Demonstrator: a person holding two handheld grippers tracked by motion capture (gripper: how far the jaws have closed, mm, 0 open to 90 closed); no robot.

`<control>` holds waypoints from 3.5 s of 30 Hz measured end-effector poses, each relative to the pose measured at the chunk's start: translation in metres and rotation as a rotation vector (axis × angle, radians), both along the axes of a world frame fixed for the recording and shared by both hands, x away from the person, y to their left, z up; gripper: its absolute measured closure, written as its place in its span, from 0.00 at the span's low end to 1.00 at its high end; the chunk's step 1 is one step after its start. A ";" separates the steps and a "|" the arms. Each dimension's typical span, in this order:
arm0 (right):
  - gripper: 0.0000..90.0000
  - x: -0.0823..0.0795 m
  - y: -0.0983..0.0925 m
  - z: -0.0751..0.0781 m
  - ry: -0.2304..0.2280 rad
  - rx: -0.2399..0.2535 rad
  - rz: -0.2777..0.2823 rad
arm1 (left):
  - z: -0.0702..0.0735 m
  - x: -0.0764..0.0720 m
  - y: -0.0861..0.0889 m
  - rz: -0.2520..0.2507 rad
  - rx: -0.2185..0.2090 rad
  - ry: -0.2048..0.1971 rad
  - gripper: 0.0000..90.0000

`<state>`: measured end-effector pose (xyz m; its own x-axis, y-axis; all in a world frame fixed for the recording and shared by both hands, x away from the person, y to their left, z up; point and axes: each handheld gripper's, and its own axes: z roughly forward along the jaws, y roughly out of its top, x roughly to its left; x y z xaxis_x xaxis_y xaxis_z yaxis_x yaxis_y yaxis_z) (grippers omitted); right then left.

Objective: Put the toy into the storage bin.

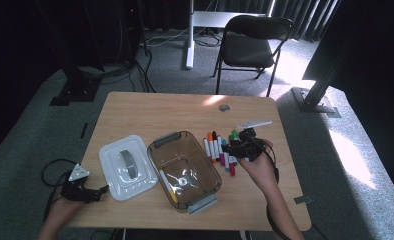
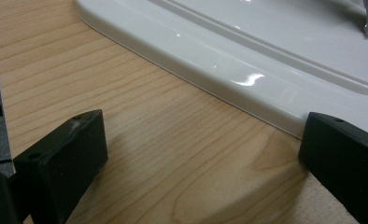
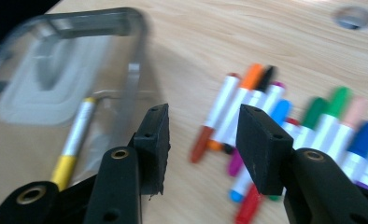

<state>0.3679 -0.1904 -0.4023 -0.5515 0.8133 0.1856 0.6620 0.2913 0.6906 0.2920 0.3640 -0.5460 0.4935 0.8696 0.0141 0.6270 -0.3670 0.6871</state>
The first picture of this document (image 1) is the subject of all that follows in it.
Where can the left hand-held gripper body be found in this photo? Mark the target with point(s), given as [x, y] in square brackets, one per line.
[75, 190]

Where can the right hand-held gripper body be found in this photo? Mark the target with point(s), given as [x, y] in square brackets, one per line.
[250, 148]

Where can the row of coloured markers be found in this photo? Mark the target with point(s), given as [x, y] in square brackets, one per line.
[215, 150]

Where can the clear brown storage box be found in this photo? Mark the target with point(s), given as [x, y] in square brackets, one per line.
[198, 156]

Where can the yellow cap marker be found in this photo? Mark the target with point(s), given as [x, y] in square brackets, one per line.
[168, 186]

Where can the person's left hand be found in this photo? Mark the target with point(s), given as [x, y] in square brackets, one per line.
[65, 210]

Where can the person's right hand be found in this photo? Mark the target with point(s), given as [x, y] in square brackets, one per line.
[263, 170]

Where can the grey table grommet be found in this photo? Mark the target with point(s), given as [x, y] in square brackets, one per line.
[224, 108]

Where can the black tape strip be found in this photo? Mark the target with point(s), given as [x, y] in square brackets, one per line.
[84, 130]

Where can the grey tape piece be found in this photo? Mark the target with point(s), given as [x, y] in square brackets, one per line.
[303, 200]

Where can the black folding chair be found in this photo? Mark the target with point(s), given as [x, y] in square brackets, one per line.
[248, 50]

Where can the black stand with flat base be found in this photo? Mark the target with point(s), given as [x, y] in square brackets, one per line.
[76, 90]

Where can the grey curtain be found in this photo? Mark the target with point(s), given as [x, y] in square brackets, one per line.
[305, 16]

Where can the black curtain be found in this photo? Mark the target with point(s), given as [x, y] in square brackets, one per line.
[368, 50]

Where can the black metal post with base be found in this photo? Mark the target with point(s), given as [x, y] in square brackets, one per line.
[315, 96]

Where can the white desk frame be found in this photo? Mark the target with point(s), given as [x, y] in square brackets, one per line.
[190, 40]

